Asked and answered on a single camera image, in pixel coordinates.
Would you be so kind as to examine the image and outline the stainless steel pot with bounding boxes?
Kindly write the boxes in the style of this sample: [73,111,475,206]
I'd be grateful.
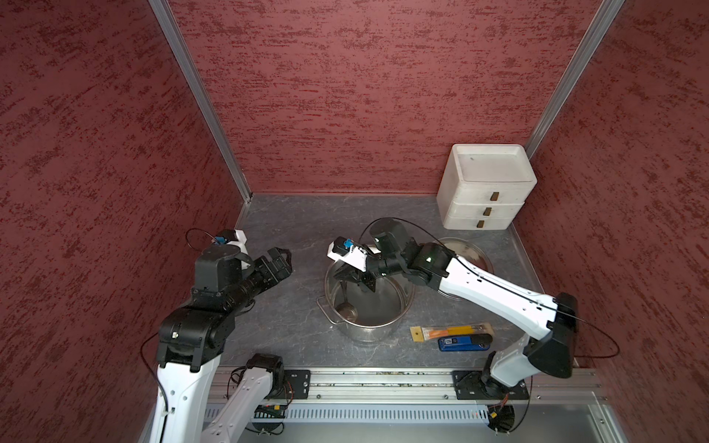
[316,263,417,343]

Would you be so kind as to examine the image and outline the long metal spoon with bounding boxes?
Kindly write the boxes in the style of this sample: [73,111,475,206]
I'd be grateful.
[335,281,358,323]

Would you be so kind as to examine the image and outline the steel pot lid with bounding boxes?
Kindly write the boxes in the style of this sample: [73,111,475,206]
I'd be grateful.
[437,237,493,303]

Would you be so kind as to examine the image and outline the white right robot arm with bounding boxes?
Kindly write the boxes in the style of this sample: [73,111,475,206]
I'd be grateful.
[328,218,578,397]

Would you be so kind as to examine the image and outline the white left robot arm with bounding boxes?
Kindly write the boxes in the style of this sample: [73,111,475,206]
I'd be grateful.
[150,242,293,442]

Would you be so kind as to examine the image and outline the orange packaged tool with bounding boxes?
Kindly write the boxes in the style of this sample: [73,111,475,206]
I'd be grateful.
[409,323,495,343]

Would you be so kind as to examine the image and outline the blue box cutter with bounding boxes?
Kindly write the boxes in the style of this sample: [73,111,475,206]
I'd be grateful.
[438,333,493,352]

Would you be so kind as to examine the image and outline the white three-drawer box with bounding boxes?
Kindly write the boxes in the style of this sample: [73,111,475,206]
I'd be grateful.
[437,144,537,231]

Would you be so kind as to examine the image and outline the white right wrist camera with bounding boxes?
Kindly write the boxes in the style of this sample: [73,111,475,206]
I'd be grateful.
[327,236,375,271]

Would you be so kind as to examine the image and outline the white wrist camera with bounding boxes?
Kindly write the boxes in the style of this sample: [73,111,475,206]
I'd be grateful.
[327,236,375,271]
[214,229,247,254]

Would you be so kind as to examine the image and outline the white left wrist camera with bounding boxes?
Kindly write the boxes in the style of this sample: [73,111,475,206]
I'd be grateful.
[214,229,247,254]

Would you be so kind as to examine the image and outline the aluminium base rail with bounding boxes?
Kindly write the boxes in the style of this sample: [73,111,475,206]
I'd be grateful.
[287,367,607,405]

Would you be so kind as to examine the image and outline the white perforated cable duct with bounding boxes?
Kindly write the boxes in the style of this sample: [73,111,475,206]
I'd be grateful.
[204,403,491,426]

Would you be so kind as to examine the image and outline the aluminium corner post left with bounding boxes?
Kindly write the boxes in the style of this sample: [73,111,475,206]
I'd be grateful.
[149,0,252,205]

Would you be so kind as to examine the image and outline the aluminium corner post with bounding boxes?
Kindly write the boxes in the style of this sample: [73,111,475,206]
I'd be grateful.
[524,0,625,159]
[149,0,252,205]

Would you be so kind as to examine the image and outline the aluminium corner post right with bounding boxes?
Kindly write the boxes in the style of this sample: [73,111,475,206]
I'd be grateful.
[524,0,625,159]

